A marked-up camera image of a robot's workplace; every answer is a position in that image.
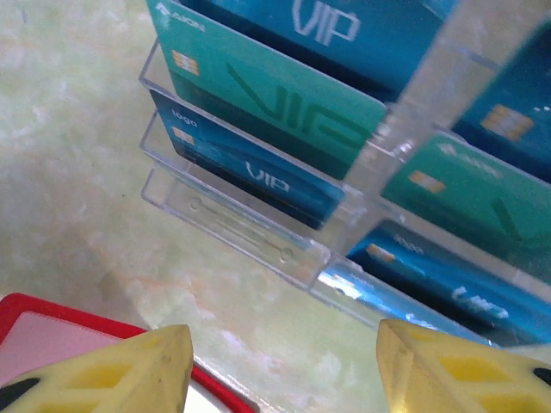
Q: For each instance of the teal VIP card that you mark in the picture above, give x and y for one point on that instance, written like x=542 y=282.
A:
x=473 y=193
x=258 y=77

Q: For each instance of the blue VIP card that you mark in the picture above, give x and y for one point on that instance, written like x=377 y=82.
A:
x=516 y=107
x=374 y=301
x=267 y=180
x=366 y=51
x=430 y=266

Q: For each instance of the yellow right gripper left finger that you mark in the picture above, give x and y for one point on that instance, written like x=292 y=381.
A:
x=107 y=378

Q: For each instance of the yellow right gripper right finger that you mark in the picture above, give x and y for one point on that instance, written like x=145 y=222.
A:
x=452 y=378

